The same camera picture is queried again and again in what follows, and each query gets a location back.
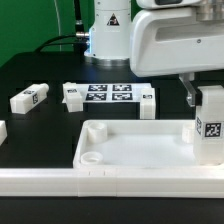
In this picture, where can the white marker sheet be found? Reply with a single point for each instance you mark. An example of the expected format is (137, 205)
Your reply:
(120, 92)

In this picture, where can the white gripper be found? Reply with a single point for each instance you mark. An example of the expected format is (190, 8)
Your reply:
(178, 38)

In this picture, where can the white desk top tray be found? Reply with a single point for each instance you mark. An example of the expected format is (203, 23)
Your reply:
(143, 144)

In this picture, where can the white front fence bar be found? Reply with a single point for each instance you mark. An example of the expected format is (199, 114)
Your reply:
(193, 183)

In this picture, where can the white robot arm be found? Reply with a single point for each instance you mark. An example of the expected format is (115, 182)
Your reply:
(109, 36)

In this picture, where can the white left fence block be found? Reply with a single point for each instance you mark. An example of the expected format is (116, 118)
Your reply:
(3, 131)

